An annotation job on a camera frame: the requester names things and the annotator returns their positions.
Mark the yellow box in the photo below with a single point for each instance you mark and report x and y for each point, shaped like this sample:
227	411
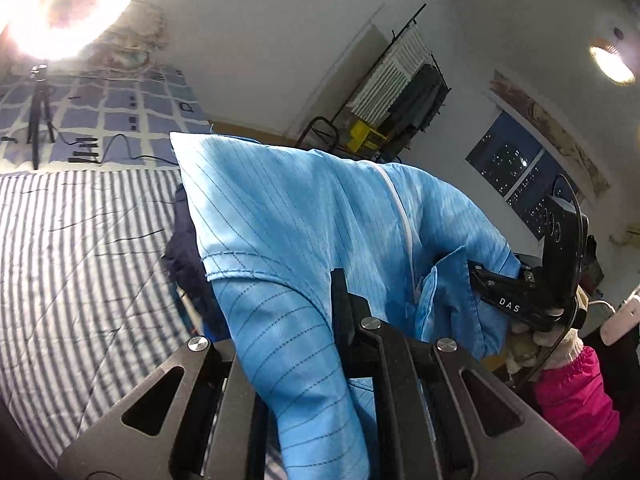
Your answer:
365	137

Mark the person's right hand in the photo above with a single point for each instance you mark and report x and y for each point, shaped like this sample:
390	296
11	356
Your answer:
520	347

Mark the white door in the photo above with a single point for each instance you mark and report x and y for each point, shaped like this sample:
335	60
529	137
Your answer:
350	70

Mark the ceiling lamp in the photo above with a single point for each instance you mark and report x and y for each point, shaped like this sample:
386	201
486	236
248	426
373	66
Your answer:
612	62

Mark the black clothes rack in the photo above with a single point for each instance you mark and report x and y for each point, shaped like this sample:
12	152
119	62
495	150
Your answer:
410	19

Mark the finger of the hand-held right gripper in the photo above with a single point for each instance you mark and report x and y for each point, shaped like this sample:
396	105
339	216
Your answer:
492	277

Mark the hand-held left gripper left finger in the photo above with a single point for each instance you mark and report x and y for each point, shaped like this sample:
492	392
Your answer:
240	400

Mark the black tripod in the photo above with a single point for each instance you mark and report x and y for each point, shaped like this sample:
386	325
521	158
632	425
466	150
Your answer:
37	110

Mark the blue white striped blanket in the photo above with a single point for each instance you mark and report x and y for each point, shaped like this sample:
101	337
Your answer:
75	270

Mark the blue white checked blanket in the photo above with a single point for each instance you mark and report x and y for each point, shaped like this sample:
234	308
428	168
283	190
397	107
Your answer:
125	110

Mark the black metal frame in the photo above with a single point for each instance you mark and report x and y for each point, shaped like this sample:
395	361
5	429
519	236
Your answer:
316	121

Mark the patterned cloth pile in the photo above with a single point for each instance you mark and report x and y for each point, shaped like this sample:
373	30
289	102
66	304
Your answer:
135	35

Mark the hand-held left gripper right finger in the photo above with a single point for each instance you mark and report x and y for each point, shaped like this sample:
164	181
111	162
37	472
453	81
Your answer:
340	310

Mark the night window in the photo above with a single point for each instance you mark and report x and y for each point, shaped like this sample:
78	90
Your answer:
505	155

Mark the light blue zip work coat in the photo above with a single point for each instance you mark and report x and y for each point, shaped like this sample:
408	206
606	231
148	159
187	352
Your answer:
280	220

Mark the dark blue cloth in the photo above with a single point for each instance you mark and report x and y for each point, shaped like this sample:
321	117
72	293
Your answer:
182	260

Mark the patterned window valance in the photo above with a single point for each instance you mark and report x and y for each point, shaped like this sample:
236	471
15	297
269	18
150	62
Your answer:
550	130

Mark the dark hanging clothes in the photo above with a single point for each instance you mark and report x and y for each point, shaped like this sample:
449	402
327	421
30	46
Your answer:
420	100

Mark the white plastic object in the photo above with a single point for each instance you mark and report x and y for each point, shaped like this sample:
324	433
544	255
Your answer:
622	317

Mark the white striped hanging cloth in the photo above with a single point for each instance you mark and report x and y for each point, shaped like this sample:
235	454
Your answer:
390	75

